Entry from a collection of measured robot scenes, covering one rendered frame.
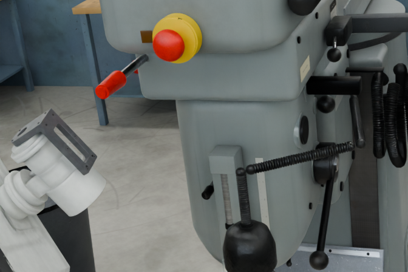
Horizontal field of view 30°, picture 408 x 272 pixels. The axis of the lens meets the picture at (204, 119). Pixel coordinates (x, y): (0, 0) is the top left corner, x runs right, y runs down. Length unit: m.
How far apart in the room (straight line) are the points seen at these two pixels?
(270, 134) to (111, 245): 2.94
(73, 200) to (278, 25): 0.33
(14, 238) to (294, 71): 0.42
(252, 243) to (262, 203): 0.18
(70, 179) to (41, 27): 5.54
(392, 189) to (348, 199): 0.09
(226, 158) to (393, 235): 0.70
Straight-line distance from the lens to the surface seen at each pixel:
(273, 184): 1.16
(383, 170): 1.63
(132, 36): 0.99
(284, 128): 1.13
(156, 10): 0.96
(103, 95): 0.98
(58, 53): 6.47
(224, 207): 1.15
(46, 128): 0.93
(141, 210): 4.29
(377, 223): 1.69
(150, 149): 5.03
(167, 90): 1.10
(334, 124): 1.32
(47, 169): 0.96
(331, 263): 1.74
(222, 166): 1.12
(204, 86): 1.08
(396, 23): 1.42
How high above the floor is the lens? 2.02
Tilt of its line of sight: 22 degrees down
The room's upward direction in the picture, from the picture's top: 7 degrees counter-clockwise
